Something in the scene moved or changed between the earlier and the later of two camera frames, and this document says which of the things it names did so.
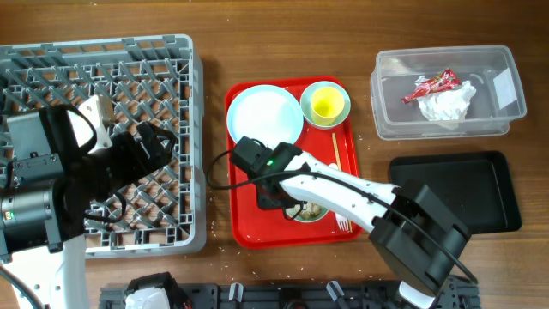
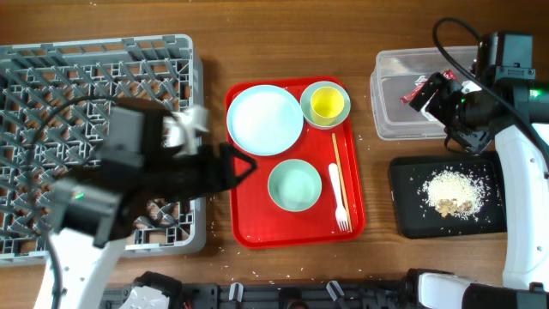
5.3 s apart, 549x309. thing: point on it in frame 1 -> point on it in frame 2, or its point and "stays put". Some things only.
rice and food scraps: [312, 210] -> [454, 193]
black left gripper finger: [155, 144] -> [229, 180]
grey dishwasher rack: [157, 79] stays put
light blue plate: [268, 113] stays put
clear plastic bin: [492, 69] stays put
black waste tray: [475, 187] stays put
